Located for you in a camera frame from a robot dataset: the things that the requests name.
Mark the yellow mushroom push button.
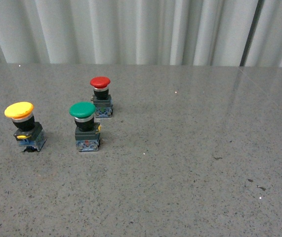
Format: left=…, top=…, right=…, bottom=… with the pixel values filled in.
left=4, top=101, right=46, bottom=152

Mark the red mushroom push button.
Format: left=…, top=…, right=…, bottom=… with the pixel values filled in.
left=90, top=77, right=113, bottom=118

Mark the green mushroom push button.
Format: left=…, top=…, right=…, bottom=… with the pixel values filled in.
left=69, top=101, right=101, bottom=152

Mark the white pleated curtain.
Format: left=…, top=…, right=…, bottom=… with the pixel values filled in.
left=0, top=0, right=282, bottom=67

